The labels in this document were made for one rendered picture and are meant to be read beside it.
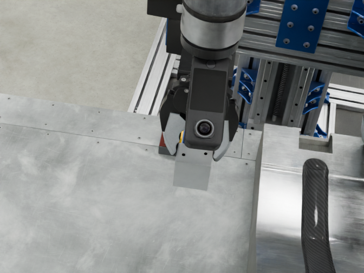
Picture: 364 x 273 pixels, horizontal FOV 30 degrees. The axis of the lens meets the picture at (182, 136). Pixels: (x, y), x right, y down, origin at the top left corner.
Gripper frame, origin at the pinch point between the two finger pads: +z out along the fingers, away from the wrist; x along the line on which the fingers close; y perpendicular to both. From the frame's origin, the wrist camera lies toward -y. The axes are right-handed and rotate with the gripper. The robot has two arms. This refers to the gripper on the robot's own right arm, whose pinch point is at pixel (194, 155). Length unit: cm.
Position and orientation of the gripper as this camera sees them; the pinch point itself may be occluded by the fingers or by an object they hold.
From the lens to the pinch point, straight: 95.1
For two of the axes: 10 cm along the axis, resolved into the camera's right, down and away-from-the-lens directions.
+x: -9.9, -1.5, 0.4
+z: -0.7, 6.8, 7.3
